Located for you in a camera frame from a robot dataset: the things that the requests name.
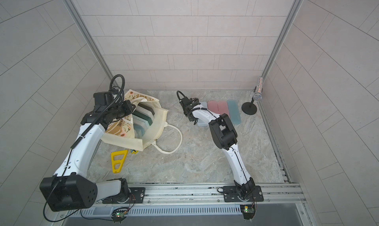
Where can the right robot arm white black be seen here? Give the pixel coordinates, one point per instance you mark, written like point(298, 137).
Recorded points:
point(224, 136)

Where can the white glossy tin pencil case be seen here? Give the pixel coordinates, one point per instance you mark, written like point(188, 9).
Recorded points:
point(141, 126)

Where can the right circuit board with wires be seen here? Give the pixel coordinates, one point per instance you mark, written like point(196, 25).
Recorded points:
point(248, 211)

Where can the dark grey pencil case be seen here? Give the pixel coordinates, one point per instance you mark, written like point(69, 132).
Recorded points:
point(147, 108)

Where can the aluminium mounting rail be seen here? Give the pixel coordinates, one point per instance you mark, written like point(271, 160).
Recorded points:
point(181, 194)

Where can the teal translucent pencil case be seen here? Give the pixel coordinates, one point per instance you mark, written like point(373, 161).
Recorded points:
point(234, 112)

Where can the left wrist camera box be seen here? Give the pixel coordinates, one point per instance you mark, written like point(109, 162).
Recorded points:
point(103, 98)

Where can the dark green pencil case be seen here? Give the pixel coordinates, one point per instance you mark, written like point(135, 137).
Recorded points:
point(143, 116)

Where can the yellow triangular plastic tool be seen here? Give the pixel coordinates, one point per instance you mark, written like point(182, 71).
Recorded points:
point(118, 159)

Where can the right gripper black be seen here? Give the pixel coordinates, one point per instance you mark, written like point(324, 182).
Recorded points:
point(191, 118)

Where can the left circuit board with wires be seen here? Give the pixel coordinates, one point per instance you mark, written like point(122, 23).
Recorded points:
point(119, 214)

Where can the pink translucent pencil case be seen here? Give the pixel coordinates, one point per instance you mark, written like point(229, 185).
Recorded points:
point(223, 108)

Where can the glitter microphone on stand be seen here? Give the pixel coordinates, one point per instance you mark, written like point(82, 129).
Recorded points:
point(250, 108)

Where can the floral canvas tote bag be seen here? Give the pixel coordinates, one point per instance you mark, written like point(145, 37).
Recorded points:
point(122, 133)

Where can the circuit board with wires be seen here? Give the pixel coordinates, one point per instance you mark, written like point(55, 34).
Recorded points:
point(248, 211)
point(119, 214)

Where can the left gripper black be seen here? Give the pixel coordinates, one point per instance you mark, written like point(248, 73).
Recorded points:
point(127, 103)

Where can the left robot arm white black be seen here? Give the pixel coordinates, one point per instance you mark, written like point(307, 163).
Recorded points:
point(69, 188)

